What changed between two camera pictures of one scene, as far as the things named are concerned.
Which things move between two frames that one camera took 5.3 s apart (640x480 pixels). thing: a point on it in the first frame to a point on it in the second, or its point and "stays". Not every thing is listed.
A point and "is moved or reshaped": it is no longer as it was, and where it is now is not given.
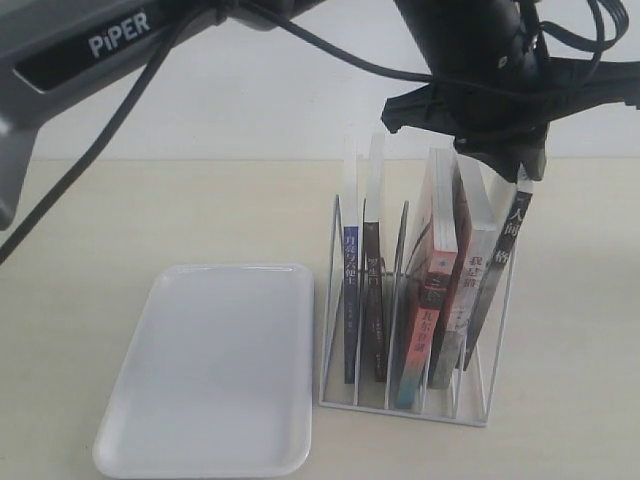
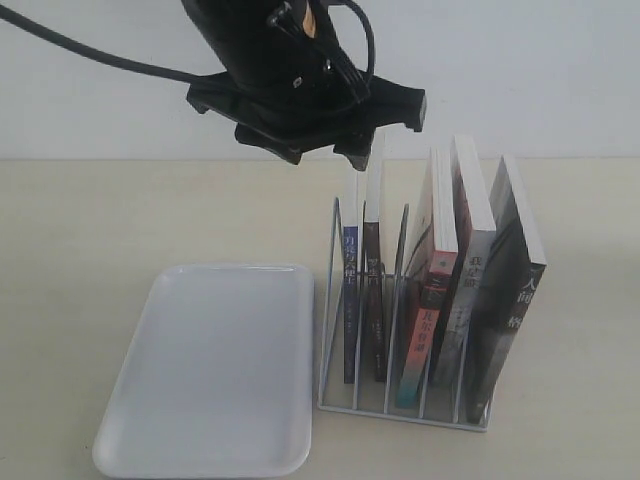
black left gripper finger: [534, 158] to [358, 153]
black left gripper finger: [498, 156] to [248, 136]
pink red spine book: [433, 264] stays
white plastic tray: [217, 378] stays
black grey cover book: [502, 259] is moved or reshaped
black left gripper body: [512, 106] to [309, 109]
